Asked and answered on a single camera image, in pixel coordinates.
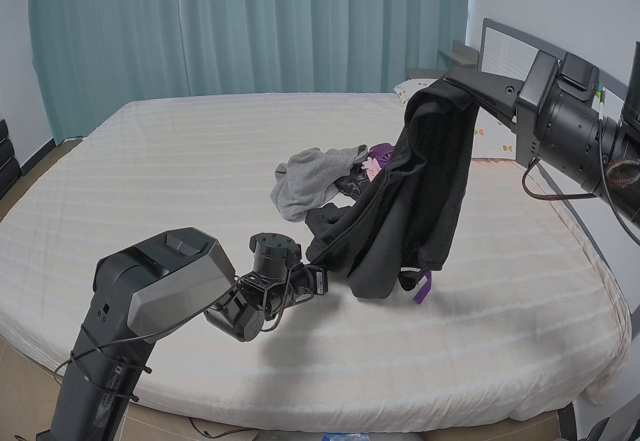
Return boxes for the black cable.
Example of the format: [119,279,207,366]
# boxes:
[522,157,608,204]
[52,274,241,377]

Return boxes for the grey bedside table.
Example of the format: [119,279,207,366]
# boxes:
[407,40,483,80]

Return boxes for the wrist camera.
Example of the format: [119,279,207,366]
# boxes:
[556,53,601,102]
[302,265,329,297]

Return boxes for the white printed pillow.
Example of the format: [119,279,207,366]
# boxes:
[394,79,518,162]

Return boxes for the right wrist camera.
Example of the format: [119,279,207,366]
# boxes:
[556,53,601,102]

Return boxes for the black chest of drawers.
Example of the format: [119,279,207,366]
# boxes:
[0,118,23,202]

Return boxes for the blue-green curtain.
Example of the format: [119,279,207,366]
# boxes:
[177,0,472,96]
[30,0,183,146]

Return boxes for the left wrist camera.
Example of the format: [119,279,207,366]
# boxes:
[302,265,329,297]

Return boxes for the grey garment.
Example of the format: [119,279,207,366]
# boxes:
[270,144,370,222]

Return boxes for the bed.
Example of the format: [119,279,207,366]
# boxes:
[0,17,640,436]

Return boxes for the black T-shirt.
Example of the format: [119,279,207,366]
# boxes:
[304,76,482,302]

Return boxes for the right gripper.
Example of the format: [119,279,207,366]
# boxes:
[442,51,604,196]

